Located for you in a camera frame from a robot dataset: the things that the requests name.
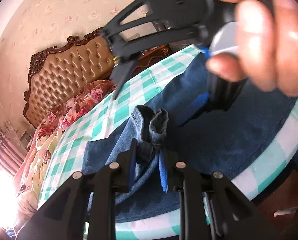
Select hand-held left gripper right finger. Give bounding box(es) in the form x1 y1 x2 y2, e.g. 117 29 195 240
159 149 274 240

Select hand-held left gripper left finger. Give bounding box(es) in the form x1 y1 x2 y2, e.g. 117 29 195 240
19 139 138 240

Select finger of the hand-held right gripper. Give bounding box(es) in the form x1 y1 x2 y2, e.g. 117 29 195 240
100 0 209 100
175 91 210 128

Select blue denim pants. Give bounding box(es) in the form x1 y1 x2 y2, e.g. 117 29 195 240
81 55 298 224

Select person's right hand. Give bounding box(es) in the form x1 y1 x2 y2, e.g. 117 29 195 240
205 0 298 98

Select green white checked tablecloth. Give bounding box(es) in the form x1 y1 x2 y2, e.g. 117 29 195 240
37 44 298 240

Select dark wooden nightstand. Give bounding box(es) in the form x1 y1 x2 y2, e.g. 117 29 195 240
133 44 174 77

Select floral quilt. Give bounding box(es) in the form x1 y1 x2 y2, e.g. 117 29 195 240
14 79 117 220

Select small framed picture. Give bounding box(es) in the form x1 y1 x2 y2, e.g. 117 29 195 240
20 130 35 145

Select tufted leather carved headboard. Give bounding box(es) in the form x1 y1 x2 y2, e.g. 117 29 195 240
23 27 119 129

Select pink curtain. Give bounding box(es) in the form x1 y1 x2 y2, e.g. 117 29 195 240
0 115 27 178

